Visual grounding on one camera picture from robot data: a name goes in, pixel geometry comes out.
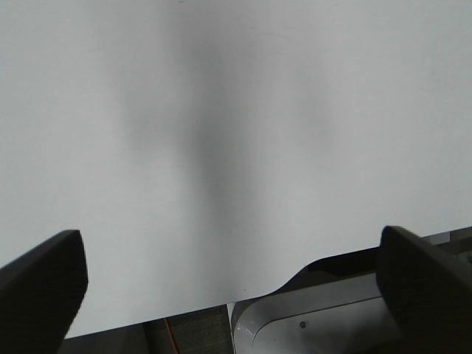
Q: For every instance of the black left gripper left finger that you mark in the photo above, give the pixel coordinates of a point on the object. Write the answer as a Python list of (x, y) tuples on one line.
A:
[(41, 294)]

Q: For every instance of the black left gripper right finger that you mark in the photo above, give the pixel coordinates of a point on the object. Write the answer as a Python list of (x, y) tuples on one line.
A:
[(427, 292)]

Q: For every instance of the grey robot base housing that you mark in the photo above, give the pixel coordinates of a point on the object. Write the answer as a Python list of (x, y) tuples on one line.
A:
[(345, 316)]

